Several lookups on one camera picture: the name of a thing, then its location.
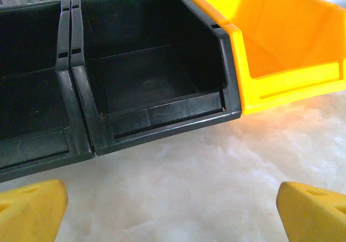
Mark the black plastic storage bin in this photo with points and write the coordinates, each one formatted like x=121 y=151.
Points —
x=151 y=85
x=27 y=104

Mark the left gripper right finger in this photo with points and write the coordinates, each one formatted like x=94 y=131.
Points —
x=316 y=217

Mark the yellow plastic storage bin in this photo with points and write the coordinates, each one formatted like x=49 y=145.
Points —
x=283 y=36

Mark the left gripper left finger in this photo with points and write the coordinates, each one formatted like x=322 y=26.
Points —
x=29 y=215

